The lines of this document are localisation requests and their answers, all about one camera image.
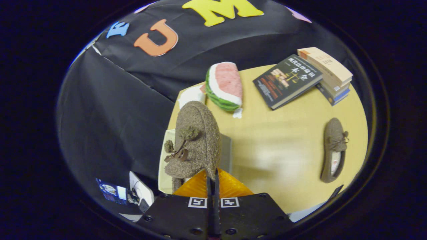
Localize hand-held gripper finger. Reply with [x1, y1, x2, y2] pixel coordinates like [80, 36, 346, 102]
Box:
[137, 168, 216, 240]
[213, 168, 296, 240]

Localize grey fabric storage box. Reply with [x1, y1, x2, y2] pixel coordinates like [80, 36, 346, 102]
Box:
[158, 129, 232, 194]

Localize brown fuzzy shoe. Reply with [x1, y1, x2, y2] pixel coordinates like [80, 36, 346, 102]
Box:
[163, 101, 222, 193]
[320, 117, 349, 184]

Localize white printed sheet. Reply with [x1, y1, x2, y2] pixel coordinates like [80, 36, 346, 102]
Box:
[128, 171, 155, 214]

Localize blue printed packet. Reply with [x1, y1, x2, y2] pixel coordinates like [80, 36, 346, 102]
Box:
[96, 178, 128, 204]

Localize white plush toy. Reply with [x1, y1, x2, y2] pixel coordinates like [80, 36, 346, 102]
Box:
[178, 85, 206, 110]

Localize small black block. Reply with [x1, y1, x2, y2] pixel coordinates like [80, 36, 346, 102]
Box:
[329, 185, 344, 200]

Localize watermelon slice plush toy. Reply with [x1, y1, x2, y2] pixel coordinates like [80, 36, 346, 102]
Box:
[205, 62, 243, 119]

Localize black cover book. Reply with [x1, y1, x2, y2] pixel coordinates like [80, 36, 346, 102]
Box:
[253, 54, 323, 110]

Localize blue cover book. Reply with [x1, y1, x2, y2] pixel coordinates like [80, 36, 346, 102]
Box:
[315, 83, 351, 106]

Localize beige paperback book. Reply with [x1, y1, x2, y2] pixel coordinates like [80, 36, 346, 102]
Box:
[297, 47, 353, 88]

